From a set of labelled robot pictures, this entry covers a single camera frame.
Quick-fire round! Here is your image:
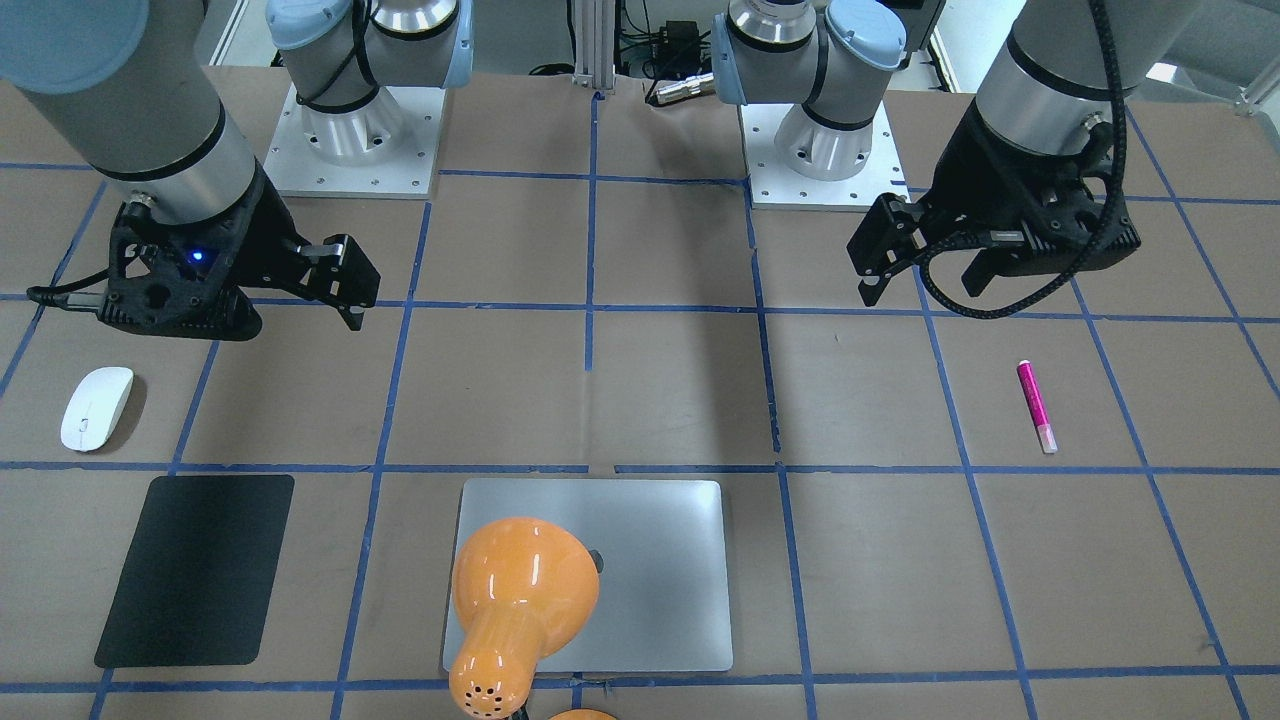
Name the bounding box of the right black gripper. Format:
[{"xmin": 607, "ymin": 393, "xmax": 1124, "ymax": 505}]
[{"xmin": 97, "ymin": 167, "xmax": 381, "ymax": 341}]

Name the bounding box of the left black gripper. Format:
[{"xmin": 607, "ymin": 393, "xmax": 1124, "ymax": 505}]
[{"xmin": 847, "ymin": 102, "xmax": 1117, "ymax": 307}]

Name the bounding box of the pink pen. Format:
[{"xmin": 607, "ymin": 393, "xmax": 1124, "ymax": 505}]
[{"xmin": 1016, "ymin": 359, "xmax": 1059, "ymax": 455}]

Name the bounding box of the white computer mouse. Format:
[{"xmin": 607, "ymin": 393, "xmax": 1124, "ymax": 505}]
[{"xmin": 60, "ymin": 366, "xmax": 134, "ymax": 452}]

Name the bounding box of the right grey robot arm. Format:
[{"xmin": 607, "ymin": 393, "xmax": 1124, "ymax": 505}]
[{"xmin": 3, "ymin": 1, "xmax": 474, "ymax": 341}]

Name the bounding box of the black mousepad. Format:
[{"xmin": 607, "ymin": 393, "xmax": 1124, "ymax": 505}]
[{"xmin": 93, "ymin": 474, "xmax": 294, "ymax": 669}]

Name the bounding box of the silver laptop notebook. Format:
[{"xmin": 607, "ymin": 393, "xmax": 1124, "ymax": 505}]
[{"xmin": 456, "ymin": 477, "xmax": 733, "ymax": 674}]

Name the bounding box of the orange desk lamp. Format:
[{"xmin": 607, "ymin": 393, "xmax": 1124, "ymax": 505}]
[{"xmin": 448, "ymin": 518, "xmax": 604, "ymax": 719}]

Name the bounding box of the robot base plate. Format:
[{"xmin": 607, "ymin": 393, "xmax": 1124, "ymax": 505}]
[
  {"xmin": 262, "ymin": 87, "xmax": 448, "ymax": 200},
  {"xmin": 739, "ymin": 104, "xmax": 909, "ymax": 211}
]

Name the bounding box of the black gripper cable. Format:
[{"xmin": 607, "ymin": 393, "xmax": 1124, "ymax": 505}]
[{"xmin": 918, "ymin": 0, "xmax": 1132, "ymax": 322}]

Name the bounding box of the black cable bundle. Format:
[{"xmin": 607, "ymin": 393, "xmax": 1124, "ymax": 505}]
[{"xmin": 527, "ymin": 0, "xmax": 721, "ymax": 81}]

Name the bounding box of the aluminium frame post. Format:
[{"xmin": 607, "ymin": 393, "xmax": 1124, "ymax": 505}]
[{"xmin": 570, "ymin": 0, "xmax": 617, "ymax": 95}]

